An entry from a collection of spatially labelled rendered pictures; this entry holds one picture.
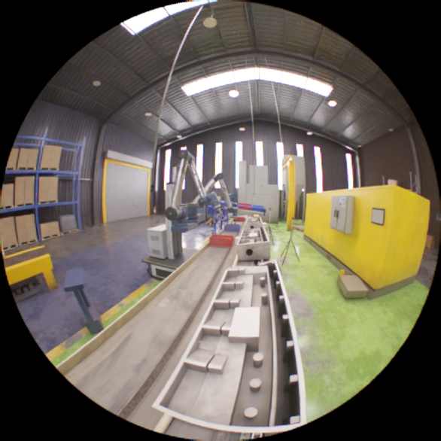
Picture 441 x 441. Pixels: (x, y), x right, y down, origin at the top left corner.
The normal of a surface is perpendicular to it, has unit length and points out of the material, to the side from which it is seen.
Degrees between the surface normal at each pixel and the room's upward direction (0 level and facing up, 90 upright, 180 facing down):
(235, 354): 10
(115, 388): 0
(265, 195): 90
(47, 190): 90
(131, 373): 0
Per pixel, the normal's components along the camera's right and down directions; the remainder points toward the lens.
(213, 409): -0.15, -0.98
